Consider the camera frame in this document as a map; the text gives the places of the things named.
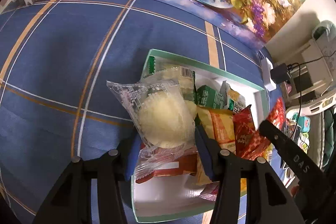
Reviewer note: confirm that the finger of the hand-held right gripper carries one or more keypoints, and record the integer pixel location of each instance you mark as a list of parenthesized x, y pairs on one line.
[(275, 137)]

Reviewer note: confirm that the shiny red snack packet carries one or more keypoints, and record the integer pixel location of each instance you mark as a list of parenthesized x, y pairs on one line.
[(246, 137)]

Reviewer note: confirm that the blue checked tablecloth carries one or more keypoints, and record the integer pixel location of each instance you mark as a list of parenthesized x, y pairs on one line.
[(52, 69)]

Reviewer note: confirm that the dark green snack packet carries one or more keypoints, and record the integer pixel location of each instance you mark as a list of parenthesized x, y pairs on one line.
[(210, 96)]

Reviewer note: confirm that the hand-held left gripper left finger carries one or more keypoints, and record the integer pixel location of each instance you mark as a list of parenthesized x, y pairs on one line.
[(131, 158)]

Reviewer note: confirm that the pink snack packet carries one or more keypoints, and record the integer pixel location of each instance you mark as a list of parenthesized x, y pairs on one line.
[(210, 191)]

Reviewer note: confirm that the teal-edged white cardboard tray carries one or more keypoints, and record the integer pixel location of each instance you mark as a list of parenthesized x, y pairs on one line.
[(162, 200)]

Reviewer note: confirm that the orange cracker packet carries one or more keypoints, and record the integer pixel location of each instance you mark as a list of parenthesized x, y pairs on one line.
[(220, 129)]

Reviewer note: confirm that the white wooden chair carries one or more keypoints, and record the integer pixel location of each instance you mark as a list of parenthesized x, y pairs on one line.
[(316, 74)]

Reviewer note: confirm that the cream snack packet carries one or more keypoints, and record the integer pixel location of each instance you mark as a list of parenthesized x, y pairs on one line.
[(181, 77)]

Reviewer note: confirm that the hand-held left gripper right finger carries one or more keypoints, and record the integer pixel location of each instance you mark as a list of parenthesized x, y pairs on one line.
[(204, 151)]

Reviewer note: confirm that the dark green cloth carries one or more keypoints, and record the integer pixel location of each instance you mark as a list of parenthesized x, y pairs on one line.
[(329, 134)]

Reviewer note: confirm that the green and white snack packet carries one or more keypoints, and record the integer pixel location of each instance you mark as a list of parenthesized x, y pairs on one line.
[(236, 102)]

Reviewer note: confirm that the red white-striped snack packet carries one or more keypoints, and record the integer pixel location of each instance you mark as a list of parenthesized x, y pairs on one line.
[(186, 162)]

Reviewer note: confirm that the small teal case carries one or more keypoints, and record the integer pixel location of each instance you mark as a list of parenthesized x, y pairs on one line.
[(304, 123)]

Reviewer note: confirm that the black charger plug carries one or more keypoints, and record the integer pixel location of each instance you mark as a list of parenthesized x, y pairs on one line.
[(279, 73)]

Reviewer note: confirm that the white power strip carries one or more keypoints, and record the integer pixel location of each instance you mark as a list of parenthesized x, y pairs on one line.
[(267, 77)]

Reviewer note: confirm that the round pastry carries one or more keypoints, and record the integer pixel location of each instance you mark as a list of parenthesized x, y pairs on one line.
[(162, 119)]

